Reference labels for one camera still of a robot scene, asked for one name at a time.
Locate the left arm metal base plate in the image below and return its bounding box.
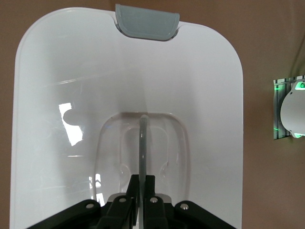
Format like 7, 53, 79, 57
273, 75, 305, 141

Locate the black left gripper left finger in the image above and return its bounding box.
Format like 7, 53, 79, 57
96, 175, 141, 229

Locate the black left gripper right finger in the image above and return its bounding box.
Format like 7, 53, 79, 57
142, 175, 167, 229

